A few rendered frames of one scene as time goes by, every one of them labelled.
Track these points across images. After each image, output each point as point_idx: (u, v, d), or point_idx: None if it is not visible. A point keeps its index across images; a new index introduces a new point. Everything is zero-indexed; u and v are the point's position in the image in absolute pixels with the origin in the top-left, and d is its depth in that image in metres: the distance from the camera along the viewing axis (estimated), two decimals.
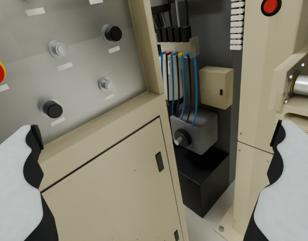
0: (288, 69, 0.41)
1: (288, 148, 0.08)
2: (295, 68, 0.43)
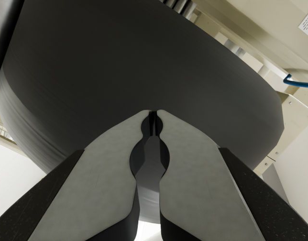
0: None
1: (168, 135, 0.09)
2: None
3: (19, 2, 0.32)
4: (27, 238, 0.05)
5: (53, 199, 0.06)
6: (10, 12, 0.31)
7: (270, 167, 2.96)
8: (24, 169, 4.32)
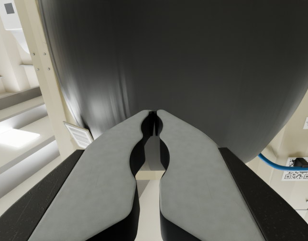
0: None
1: (167, 135, 0.09)
2: None
3: None
4: (27, 238, 0.05)
5: (53, 199, 0.06)
6: None
7: (146, 181, 3.32)
8: None
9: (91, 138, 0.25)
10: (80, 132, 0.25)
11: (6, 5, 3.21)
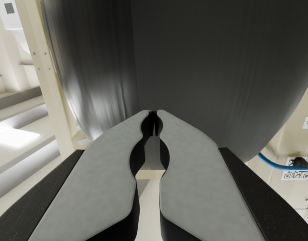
0: None
1: (167, 135, 0.09)
2: None
3: None
4: (27, 238, 0.05)
5: (53, 199, 0.06)
6: None
7: (146, 181, 3.33)
8: None
9: None
10: None
11: (6, 5, 3.21)
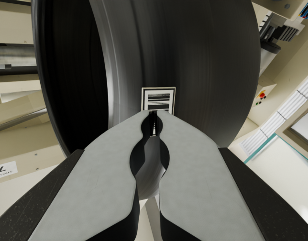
0: (284, 17, 0.41)
1: (167, 135, 0.09)
2: (272, 5, 0.42)
3: None
4: (27, 238, 0.05)
5: (53, 199, 0.06)
6: None
7: None
8: None
9: (174, 102, 0.23)
10: (162, 97, 0.22)
11: None
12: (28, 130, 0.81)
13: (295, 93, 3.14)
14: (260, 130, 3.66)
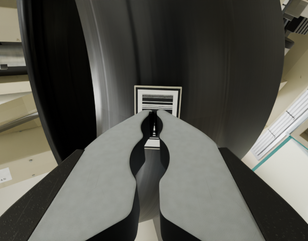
0: None
1: (167, 135, 0.09)
2: None
3: None
4: (27, 238, 0.05)
5: (53, 199, 0.06)
6: None
7: None
8: None
9: (180, 107, 0.17)
10: (162, 99, 0.16)
11: None
12: (23, 134, 0.76)
13: None
14: (267, 129, 3.56)
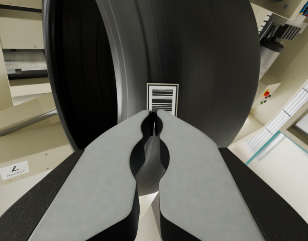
0: (284, 17, 0.43)
1: (167, 135, 0.09)
2: (271, 5, 0.44)
3: None
4: (27, 238, 0.05)
5: (53, 199, 0.06)
6: None
7: None
8: None
9: (177, 98, 0.25)
10: (166, 92, 0.25)
11: None
12: (39, 131, 0.84)
13: (302, 91, 3.10)
14: (266, 130, 3.62)
